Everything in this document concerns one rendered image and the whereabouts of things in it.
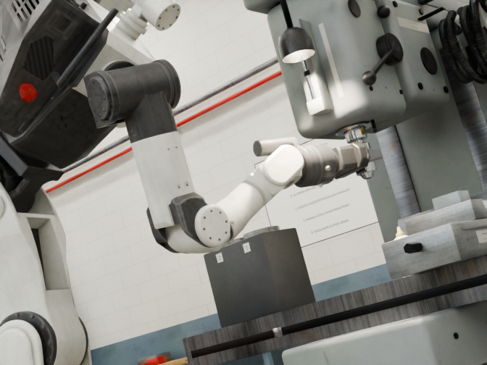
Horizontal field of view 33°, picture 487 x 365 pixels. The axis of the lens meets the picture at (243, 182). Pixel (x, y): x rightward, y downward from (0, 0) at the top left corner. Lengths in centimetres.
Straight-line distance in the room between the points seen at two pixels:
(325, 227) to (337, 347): 538
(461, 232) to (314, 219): 551
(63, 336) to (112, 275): 712
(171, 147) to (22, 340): 48
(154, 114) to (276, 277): 58
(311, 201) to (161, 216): 558
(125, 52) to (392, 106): 60
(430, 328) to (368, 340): 12
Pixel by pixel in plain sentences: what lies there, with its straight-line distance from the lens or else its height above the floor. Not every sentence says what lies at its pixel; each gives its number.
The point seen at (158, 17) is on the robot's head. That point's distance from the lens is 168.
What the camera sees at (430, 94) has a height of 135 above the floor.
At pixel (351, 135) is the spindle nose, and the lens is 185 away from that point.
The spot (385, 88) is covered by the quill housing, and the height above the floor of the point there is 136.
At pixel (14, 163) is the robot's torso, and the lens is 173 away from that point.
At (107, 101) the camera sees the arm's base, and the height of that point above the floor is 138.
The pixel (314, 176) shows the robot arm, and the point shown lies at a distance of 173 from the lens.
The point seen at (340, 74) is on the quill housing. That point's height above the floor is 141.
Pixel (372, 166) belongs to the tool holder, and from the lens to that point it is 184.
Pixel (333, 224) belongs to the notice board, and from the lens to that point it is 695.
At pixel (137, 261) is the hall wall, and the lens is 852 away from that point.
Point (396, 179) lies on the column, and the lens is 224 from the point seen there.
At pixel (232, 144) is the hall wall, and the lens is 758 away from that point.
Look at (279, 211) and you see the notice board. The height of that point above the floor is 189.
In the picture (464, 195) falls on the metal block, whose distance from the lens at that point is 175.
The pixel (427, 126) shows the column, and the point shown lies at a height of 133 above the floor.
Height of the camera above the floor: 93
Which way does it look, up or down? 10 degrees up
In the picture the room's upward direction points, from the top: 15 degrees counter-clockwise
